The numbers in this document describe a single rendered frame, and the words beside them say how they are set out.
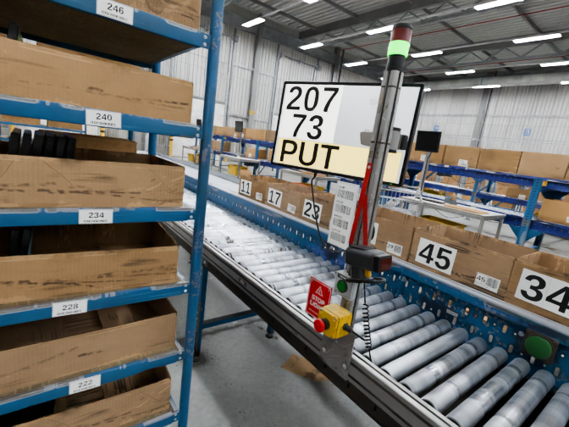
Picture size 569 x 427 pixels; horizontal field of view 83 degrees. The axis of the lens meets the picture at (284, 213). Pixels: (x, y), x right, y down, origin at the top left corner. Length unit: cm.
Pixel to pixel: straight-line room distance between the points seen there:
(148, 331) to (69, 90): 60
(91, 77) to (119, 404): 80
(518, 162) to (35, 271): 598
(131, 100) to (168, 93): 8
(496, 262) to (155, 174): 119
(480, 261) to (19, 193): 141
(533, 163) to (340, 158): 514
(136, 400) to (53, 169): 64
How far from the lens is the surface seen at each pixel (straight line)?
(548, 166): 603
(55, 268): 85
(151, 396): 109
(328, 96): 115
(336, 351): 109
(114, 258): 85
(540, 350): 137
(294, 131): 119
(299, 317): 120
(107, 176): 80
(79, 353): 95
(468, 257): 146
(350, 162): 108
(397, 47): 96
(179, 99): 83
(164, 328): 98
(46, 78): 79
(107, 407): 107
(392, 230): 161
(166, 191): 84
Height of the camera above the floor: 132
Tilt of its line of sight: 12 degrees down
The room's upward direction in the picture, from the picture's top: 8 degrees clockwise
